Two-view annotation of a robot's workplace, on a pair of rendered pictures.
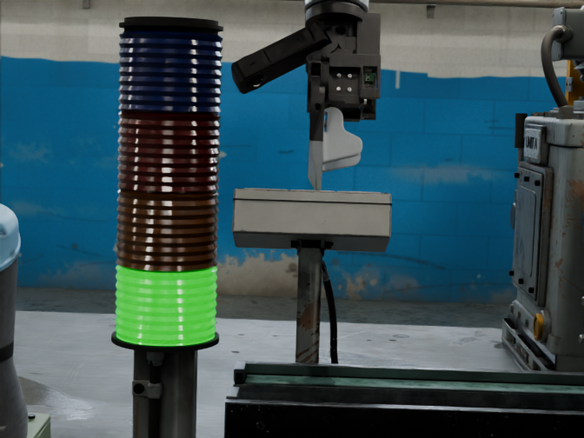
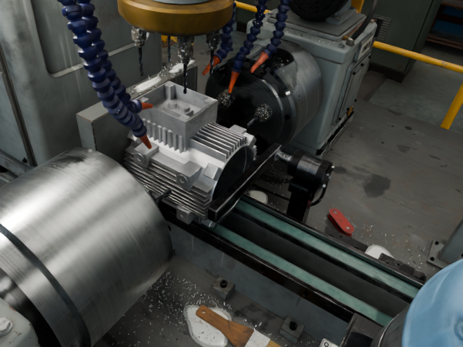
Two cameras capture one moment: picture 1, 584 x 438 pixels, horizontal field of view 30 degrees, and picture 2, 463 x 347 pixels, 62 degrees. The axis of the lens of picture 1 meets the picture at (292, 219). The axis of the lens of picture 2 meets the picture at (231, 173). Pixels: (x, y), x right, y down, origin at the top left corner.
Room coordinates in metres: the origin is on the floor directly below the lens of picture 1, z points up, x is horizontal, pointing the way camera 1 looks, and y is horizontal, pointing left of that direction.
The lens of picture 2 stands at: (1.44, -0.11, 1.51)
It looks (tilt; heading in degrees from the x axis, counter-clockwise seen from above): 40 degrees down; 208
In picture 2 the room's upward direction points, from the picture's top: 6 degrees clockwise
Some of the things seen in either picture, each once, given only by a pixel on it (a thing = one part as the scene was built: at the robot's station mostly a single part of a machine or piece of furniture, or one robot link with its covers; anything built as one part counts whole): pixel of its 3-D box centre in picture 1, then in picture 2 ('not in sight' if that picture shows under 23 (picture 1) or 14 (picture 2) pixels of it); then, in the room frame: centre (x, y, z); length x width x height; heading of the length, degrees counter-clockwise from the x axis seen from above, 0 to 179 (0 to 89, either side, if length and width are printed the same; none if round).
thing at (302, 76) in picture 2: not in sight; (270, 92); (0.60, -0.47, 1.04); 0.41 x 0.25 x 0.25; 179
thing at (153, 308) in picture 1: (166, 302); not in sight; (0.64, 0.07, 1.05); 0.06 x 0.06 x 0.04
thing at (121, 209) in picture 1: (167, 227); not in sight; (0.64, 0.07, 1.10); 0.06 x 0.06 x 0.04
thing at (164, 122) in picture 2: not in sight; (176, 116); (0.93, -0.51, 1.11); 0.12 x 0.11 x 0.07; 89
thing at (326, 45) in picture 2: not in sight; (306, 76); (0.33, -0.46, 0.99); 0.35 x 0.31 x 0.37; 179
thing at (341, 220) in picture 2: not in sight; (340, 222); (0.69, -0.18, 0.81); 0.09 x 0.03 x 0.02; 54
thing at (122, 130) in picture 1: (169, 150); not in sight; (0.64, 0.07, 1.14); 0.06 x 0.06 x 0.04
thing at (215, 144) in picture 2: not in sight; (192, 162); (0.93, -0.47, 1.02); 0.20 x 0.19 x 0.19; 89
